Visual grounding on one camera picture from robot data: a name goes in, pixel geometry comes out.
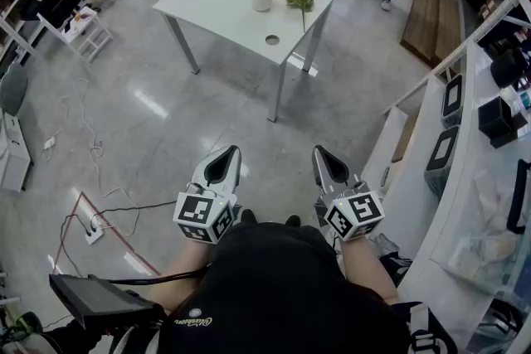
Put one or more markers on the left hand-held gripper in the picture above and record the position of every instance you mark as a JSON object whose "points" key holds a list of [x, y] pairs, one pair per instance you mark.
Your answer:
{"points": [[195, 211]]}

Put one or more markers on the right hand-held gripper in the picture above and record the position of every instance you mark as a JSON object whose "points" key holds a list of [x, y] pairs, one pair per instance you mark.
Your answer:
{"points": [[361, 211]]}

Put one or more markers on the person's right forearm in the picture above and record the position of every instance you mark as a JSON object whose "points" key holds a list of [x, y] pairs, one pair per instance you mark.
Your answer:
{"points": [[365, 265]]}

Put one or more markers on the person's left forearm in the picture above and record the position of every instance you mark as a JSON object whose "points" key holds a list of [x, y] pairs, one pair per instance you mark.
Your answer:
{"points": [[191, 257]]}

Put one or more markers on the person's right shoe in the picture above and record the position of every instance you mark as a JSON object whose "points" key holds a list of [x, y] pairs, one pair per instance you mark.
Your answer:
{"points": [[293, 220]]}

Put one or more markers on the white shelving unit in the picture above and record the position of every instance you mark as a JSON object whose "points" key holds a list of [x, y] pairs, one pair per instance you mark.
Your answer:
{"points": [[415, 195]]}

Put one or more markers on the storage bin with black lid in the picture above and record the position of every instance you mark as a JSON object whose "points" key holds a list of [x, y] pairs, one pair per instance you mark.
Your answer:
{"points": [[452, 95], [441, 149]]}

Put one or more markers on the person's black shirt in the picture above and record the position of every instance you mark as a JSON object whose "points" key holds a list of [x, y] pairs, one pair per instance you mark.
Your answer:
{"points": [[282, 294]]}

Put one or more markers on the white power strip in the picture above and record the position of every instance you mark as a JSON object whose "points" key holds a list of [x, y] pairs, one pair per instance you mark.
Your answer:
{"points": [[94, 236]]}

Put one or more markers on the black square box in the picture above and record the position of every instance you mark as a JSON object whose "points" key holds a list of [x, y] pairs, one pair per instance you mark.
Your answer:
{"points": [[495, 118]]}

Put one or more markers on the white power adapter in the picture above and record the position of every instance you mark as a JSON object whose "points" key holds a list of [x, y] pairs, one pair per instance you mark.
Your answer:
{"points": [[50, 143]]}

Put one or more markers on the black tablet monitor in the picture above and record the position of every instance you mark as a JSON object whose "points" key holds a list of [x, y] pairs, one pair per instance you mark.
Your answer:
{"points": [[95, 298]]}

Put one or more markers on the brown wooden bench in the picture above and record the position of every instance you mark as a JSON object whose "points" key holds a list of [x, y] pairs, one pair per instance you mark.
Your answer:
{"points": [[427, 20]]}

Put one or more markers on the small white side table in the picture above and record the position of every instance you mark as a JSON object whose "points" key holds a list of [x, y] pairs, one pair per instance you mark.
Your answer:
{"points": [[92, 18]]}

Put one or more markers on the black round bag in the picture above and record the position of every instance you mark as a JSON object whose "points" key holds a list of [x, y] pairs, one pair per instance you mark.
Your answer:
{"points": [[508, 68]]}

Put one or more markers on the white low cabinet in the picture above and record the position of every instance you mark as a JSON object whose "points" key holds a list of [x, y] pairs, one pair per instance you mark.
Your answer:
{"points": [[14, 161]]}

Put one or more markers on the white chair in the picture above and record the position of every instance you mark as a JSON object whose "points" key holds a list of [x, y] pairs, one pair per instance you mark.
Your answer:
{"points": [[52, 29]]}

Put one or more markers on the grey cushioned chair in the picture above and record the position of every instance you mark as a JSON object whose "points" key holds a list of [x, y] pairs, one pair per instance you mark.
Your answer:
{"points": [[12, 89]]}

